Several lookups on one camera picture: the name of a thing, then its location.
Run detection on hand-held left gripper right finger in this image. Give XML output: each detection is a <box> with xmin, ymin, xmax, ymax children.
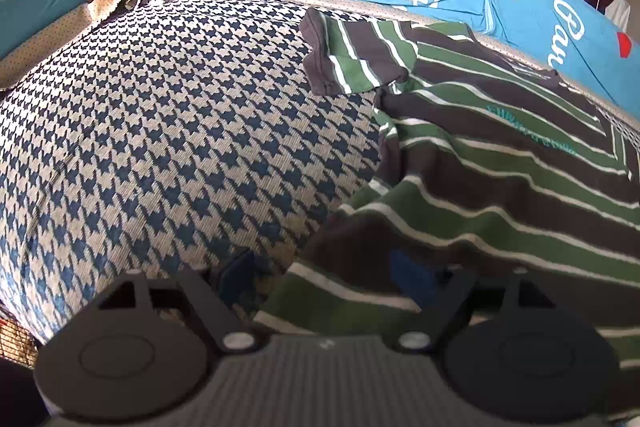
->
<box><xmin>389</xmin><ymin>248</ymin><xmax>558</xmax><ymax>354</ymax></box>

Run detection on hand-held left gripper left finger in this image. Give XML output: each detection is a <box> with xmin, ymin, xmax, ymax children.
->
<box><xmin>96</xmin><ymin>251</ymin><xmax>273</xmax><ymax>354</ymax></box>

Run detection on green brown striped shirt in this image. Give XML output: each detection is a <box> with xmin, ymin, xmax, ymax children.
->
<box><xmin>252</xmin><ymin>7</ymin><xmax>640</xmax><ymax>358</ymax></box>

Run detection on houndstooth woven mat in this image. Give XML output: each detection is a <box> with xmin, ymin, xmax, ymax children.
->
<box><xmin>0</xmin><ymin>0</ymin><xmax>426</xmax><ymax>348</ymax></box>

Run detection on white hanging cloth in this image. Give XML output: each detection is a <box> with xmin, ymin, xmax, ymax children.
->
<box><xmin>605</xmin><ymin>0</ymin><xmax>640</xmax><ymax>32</ymax></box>

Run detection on wire mesh rack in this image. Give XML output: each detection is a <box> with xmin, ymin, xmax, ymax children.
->
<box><xmin>0</xmin><ymin>314</ymin><xmax>41</xmax><ymax>365</ymax></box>

